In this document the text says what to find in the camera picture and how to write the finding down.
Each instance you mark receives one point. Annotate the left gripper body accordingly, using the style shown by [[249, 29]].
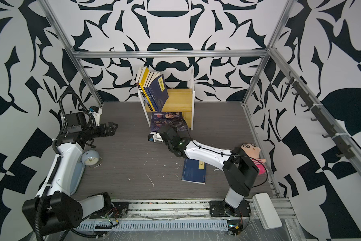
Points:
[[95, 132]]

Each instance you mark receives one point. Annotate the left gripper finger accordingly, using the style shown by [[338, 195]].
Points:
[[112, 125], [110, 131]]

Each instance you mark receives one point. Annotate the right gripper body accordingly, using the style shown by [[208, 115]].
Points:
[[171, 147]]

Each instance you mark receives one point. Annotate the purple book with old man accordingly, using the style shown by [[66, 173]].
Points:
[[167, 115]]

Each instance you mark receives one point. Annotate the blue book underneath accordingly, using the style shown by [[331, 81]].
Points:
[[194, 171]]

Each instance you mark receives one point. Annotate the yellow cartoon cover book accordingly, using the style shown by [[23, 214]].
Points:
[[143, 77]]

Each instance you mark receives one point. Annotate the blue book front yellow label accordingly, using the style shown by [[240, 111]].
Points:
[[148, 81]]

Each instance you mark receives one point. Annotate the small blue book yellow label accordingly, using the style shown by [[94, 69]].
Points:
[[154, 90]]

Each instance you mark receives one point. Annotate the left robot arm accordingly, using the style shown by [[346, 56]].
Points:
[[53, 209]]

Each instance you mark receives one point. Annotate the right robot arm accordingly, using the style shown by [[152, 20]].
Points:
[[241, 166]]

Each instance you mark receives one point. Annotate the light blue pencil case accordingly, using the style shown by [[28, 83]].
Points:
[[77, 176]]

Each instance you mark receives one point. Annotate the wooden white-framed bookshelf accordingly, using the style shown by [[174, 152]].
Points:
[[180, 100]]

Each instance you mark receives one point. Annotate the cartoon boy plush doll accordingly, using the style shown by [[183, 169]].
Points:
[[253, 152]]

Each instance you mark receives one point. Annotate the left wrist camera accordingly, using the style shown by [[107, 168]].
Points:
[[96, 112]]

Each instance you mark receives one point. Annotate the white box on rail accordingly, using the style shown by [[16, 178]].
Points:
[[266, 211]]

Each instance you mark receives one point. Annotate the wall hook rail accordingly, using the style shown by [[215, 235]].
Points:
[[322, 116]]

